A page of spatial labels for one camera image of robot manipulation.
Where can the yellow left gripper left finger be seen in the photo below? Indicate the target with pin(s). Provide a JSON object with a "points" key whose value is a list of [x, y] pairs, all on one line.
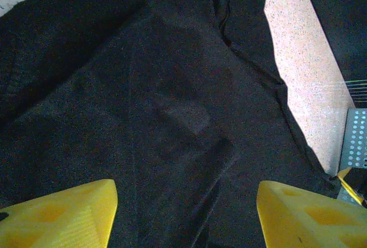
{"points": [[57, 222]]}

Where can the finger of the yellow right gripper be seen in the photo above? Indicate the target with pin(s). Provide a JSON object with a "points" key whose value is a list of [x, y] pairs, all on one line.
{"points": [[355, 185]]}

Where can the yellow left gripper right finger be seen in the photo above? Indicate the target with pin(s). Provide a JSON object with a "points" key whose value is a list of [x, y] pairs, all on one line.
{"points": [[309, 225]]}

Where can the black floral print t-shirt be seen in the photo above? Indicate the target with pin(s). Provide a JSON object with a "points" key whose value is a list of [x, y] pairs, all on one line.
{"points": [[172, 87]]}

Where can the grey perforated plastic basket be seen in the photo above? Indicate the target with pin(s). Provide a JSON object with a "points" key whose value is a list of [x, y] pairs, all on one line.
{"points": [[357, 139]]}

